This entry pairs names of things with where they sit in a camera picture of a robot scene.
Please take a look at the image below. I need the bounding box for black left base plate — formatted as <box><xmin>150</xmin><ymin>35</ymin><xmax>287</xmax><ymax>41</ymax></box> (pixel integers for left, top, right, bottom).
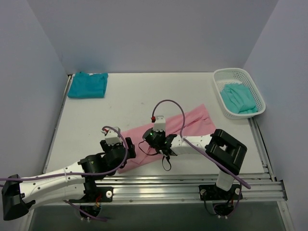
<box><xmin>69</xmin><ymin>186</ymin><xmax>113</xmax><ymax>203</ymax></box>

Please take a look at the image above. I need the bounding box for aluminium rail frame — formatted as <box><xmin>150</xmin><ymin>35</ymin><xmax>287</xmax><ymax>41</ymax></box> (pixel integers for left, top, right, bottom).
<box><xmin>96</xmin><ymin>173</ymin><xmax>287</xmax><ymax>205</ymax></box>

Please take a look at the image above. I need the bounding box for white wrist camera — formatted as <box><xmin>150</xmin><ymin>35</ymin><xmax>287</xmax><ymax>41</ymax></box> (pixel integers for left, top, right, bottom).
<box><xmin>151</xmin><ymin>115</ymin><xmax>166</xmax><ymax>132</ymax></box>
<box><xmin>101</xmin><ymin>127</ymin><xmax>122</xmax><ymax>146</ymax></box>

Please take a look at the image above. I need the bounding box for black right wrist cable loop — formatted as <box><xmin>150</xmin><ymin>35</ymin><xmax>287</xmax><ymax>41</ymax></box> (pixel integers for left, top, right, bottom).
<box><xmin>138</xmin><ymin>141</ymin><xmax>173</xmax><ymax>171</ymax></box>

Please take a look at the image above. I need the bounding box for mint green t-shirt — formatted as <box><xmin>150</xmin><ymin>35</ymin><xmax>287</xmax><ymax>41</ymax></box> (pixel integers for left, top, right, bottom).
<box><xmin>220</xmin><ymin>83</ymin><xmax>258</xmax><ymax>114</ymax></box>

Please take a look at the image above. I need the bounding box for pink t-shirt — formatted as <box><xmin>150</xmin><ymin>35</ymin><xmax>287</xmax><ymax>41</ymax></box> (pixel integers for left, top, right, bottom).
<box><xmin>118</xmin><ymin>104</ymin><xmax>216</xmax><ymax>174</ymax></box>

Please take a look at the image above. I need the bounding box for purple cable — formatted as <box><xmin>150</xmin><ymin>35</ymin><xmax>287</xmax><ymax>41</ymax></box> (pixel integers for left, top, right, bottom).
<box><xmin>152</xmin><ymin>99</ymin><xmax>251</xmax><ymax>217</ymax></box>
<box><xmin>0</xmin><ymin>126</ymin><xmax>128</xmax><ymax>221</ymax></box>

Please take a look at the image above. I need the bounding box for white perforated plastic basket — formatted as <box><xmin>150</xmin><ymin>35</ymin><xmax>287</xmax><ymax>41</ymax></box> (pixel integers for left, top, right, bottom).
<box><xmin>212</xmin><ymin>68</ymin><xmax>266</xmax><ymax>120</ymax></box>

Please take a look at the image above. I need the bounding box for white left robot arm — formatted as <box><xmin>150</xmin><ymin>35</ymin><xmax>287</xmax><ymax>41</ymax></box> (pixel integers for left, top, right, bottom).
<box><xmin>1</xmin><ymin>137</ymin><xmax>136</xmax><ymax>221</ymax></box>

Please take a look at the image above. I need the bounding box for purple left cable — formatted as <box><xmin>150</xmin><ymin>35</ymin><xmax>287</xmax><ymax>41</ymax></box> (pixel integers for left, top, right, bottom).
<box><xmin>0</xmin><ymin>126</ymin><xmax>128</xmax><ymax>221</ymax></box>

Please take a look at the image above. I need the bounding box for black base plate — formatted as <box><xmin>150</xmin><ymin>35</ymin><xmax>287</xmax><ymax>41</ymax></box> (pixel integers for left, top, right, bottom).
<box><xmin>69</xmin><ymin>186</ymin><xmax>113</xmax><ymax>203</ymax></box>
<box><xmin>198</xmin><ymin>184</ymin><xmax>243</xmax><ymax>201</ymax></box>

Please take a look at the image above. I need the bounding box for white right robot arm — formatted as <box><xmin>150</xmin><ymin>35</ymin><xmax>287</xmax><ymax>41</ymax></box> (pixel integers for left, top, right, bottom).
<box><xmin>142</xmin><ymin>128</ymin><xmax>251</xmax><ymax>199</ymax></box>

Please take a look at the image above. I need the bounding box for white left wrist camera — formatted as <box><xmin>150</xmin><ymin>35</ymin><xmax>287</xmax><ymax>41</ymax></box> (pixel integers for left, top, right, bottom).
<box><xmin>101</xmin><ymin>127</ymin><xmax>122</xmax><ymax>146</ymax></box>

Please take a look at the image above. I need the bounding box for teal folded t-shirt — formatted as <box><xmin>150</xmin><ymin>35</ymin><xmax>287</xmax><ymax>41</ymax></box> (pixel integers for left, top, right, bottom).
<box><xmin>67</xmin><ymin>72</ymin><xmax>108</xmax><ymax>99</ymax></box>

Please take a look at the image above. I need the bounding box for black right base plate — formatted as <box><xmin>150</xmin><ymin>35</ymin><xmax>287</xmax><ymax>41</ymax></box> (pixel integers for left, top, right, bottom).
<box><xmin>198</xmin><ymin>184</ymin><xmax>243</xmax><ymax>201</ymax></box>

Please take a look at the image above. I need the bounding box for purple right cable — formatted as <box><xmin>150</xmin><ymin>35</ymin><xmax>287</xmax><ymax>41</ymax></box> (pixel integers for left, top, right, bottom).
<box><xmin>152</xmin><ymin>99</ymin><xmax>251</xmax><ymax>217</ymax></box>

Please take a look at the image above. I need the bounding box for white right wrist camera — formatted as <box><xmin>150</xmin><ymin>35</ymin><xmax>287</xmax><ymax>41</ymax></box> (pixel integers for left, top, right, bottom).
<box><xmin>151</xmin><ymin>115</ymin><xmax>166</xmax><ymax>132</ymax></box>

